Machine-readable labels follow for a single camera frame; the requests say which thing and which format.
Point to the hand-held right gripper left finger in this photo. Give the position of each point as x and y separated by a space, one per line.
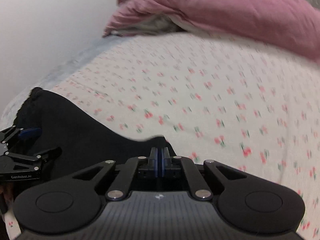
135 167

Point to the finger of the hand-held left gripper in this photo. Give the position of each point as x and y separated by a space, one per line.
27 133
47 153

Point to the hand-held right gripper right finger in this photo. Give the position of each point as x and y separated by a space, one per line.
185 167

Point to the black pants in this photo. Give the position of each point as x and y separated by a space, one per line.
75 135

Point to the cherry print bed sheet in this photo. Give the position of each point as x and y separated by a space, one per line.
212 92

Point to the pink duvet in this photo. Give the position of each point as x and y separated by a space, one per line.
225 15

